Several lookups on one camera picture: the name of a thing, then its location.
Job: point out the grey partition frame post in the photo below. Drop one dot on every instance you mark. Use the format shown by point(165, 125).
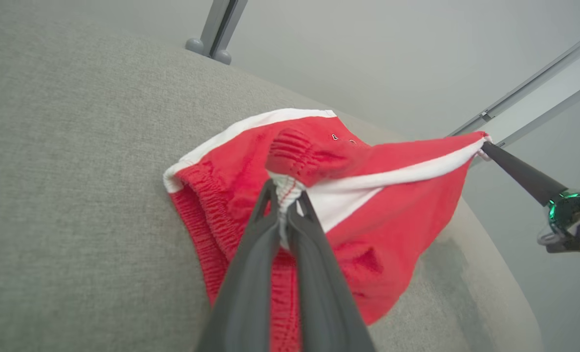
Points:
point(539, 78)
point(224, 24)

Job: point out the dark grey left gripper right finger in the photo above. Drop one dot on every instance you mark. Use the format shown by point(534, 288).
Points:
point(324, 293)

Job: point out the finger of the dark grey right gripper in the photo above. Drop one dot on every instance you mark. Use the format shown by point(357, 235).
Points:
point(524, 172)

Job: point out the red shorts with white stripe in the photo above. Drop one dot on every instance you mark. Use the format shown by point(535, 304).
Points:
point(392, 210)

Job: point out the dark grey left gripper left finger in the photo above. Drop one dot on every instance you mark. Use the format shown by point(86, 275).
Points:
point(250, 283)

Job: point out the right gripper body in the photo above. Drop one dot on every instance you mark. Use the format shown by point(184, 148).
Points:
point(578, 220)

